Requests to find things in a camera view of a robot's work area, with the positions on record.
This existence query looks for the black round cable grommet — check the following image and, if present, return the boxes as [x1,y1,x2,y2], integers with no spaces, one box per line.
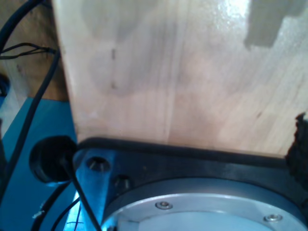
[28,136,79,187]

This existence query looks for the black cable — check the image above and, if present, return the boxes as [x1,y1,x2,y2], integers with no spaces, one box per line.
[0,0,46,37]
[57,144,103,231]
[0,48,62,200]

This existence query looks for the thin black wires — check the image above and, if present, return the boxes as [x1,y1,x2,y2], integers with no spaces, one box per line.
[0,42,57,60]

